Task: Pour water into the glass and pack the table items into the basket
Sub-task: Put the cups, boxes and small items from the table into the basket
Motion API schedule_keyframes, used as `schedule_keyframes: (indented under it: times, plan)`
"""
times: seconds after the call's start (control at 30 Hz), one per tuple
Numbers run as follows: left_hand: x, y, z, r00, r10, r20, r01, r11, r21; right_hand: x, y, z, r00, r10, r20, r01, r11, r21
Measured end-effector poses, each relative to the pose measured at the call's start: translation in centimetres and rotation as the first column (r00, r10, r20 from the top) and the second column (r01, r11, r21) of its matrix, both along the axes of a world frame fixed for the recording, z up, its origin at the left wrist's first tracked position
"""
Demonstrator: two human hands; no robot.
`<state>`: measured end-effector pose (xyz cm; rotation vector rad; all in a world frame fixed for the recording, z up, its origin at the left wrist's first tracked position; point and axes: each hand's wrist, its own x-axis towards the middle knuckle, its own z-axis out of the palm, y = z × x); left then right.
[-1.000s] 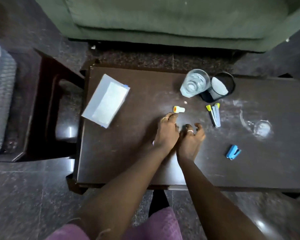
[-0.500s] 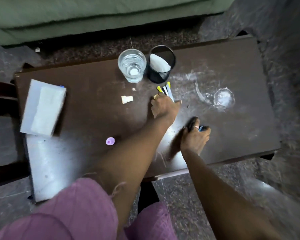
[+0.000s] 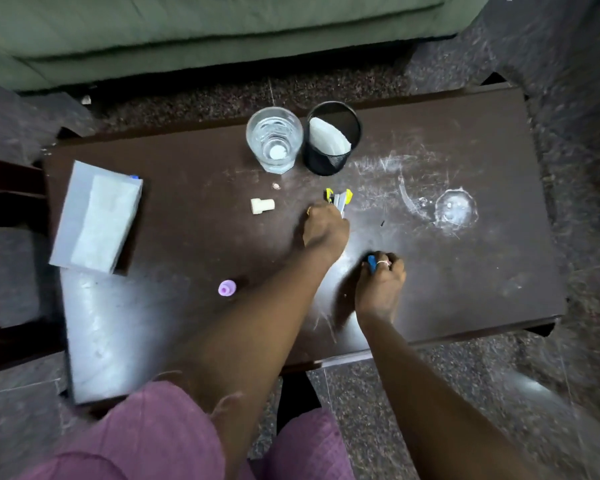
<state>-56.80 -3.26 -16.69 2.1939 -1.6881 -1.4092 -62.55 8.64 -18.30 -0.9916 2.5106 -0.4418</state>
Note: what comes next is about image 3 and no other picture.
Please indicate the person's right hand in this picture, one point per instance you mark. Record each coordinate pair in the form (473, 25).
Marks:
(379, 292)

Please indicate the person's left hand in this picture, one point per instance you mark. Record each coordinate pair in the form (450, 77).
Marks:
(325, 234)

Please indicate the person's right fingers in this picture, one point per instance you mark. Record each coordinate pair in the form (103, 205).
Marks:
(386, 263)

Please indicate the person's left fingers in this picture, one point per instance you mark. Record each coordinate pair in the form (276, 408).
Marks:
(330, 210)

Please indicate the small blue cap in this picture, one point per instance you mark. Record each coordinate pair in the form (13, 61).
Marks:
(372, 261)

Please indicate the yellow and grey stapler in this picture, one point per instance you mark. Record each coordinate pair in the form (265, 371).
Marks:
(341, 197)

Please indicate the person's right forearm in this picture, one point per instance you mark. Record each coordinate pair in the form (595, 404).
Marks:
(430, 394)

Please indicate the person's left forearm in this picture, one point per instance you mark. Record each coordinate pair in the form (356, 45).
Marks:
(260, 334)

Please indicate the small white plastic cap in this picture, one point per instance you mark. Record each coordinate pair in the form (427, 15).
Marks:
(262, 205)

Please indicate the black mesh pen holder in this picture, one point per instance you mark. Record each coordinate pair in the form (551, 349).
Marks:
(332, 139)

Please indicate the white folded paper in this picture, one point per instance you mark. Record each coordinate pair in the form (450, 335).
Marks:
(327, 137)

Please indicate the white round tablet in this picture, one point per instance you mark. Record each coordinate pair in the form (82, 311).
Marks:
(278, 153)

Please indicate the clear drinking glass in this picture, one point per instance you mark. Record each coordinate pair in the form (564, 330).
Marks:
(274, 139)

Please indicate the small purple cap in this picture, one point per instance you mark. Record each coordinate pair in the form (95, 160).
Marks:
(226, 288)

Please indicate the green sofa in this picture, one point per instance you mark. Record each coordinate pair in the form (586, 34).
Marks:
(220, 29)

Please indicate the white tissue packet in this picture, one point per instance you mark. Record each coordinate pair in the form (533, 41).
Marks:
(96, 217)

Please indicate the pink trousers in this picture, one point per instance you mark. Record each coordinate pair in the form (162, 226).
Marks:
(160, 439)

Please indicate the dark wooden chair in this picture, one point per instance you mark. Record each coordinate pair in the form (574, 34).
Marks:
(10, 264)

